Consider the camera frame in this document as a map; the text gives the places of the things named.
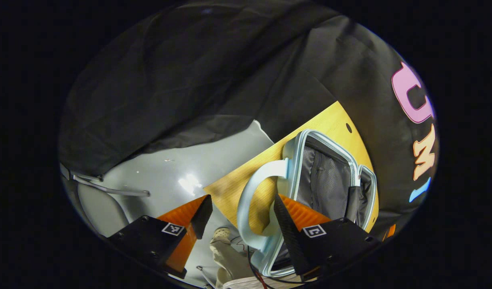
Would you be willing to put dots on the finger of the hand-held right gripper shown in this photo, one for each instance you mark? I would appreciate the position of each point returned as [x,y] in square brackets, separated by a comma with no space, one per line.
[390,233]

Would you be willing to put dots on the black backdrop cloth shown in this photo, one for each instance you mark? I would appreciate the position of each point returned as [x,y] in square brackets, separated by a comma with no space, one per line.
[190,80]

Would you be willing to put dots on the person's leg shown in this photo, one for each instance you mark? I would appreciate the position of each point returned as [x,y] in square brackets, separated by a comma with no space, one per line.
[230,261]

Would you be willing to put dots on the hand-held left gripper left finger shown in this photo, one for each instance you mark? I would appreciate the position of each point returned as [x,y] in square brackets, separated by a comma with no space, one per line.
[204,214]

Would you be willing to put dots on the light blue suitcase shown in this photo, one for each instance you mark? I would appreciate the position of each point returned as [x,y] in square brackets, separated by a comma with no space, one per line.
[326,180]

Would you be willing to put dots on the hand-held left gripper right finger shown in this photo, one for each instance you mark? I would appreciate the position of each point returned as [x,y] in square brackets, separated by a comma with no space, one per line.
[290,237]

